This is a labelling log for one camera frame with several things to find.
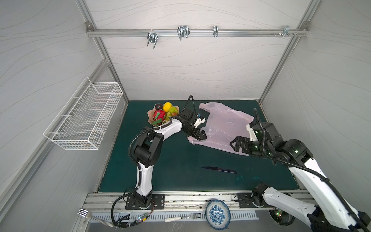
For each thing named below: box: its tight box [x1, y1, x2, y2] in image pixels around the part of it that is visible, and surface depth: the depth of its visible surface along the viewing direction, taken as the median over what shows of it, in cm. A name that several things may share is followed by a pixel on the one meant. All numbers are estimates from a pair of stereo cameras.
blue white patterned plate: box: [205, 199, 231, 231], surface depth 70 cm
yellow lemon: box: [163, 101, 172, 113], surface depth 109 cm
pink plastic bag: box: [187, 101, 255, 157], surface depth 98 cm
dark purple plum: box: [155, 103, 163, 111], surface depth 110 cm
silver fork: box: [76, 208, 114, 228], surface depth 70 cm
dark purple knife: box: [201, 166, 237, 174], surface depth 87 cm
